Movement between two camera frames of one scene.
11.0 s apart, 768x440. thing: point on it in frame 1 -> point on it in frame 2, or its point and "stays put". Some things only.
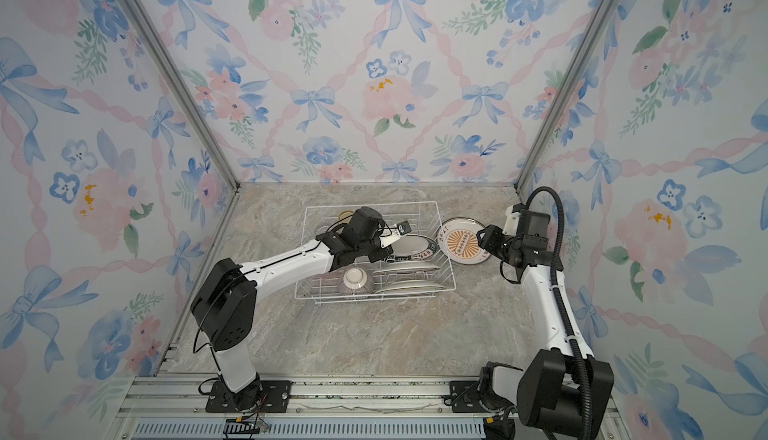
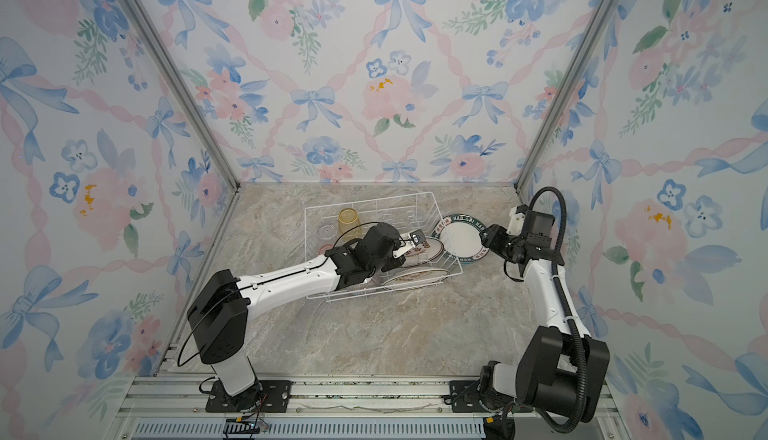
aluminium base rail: x=166 y=407 stays put
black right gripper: x=492 y=239 stays put
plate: x=406 y=265 -> x=428 y=251
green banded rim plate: x=414 y=247 -> x=461 y=237
